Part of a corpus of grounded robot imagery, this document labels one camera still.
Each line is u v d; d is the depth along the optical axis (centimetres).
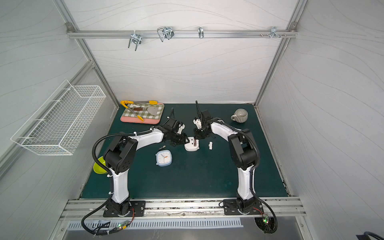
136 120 112
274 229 68
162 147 95
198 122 91
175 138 83
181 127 84
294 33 78
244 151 52
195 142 95
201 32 78
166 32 76
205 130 73
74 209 75
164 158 88
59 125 68
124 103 119
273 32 77
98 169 85
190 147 93
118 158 52
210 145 98
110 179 56
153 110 115
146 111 115
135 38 80
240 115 110
